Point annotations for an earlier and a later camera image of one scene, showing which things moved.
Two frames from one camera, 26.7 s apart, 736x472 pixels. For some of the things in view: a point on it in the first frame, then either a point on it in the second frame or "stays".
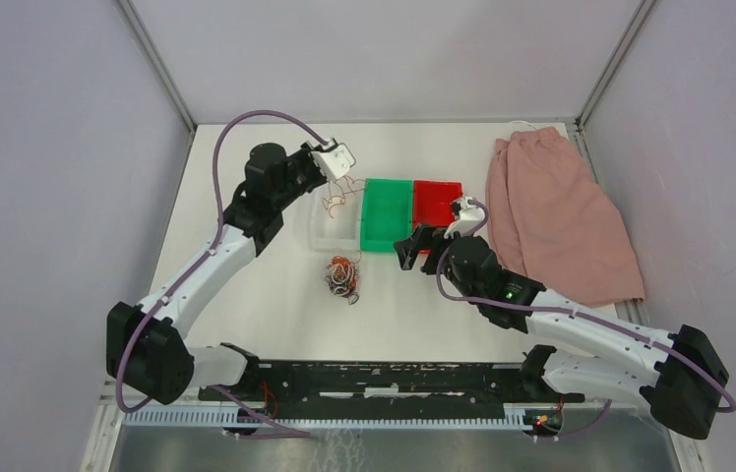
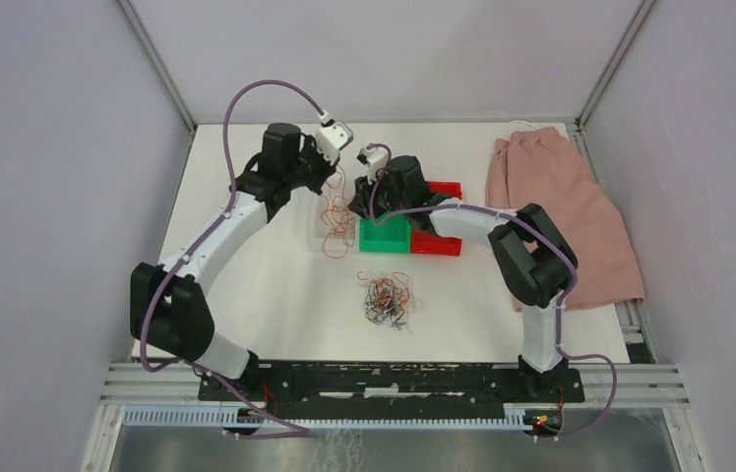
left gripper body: (304, 172) stays
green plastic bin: (388, 213) stays
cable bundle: (341, 277) → (386, 299)
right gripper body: (431, 264) → (383, 199)
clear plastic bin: (335, 219) stays
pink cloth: (551, 220) stays
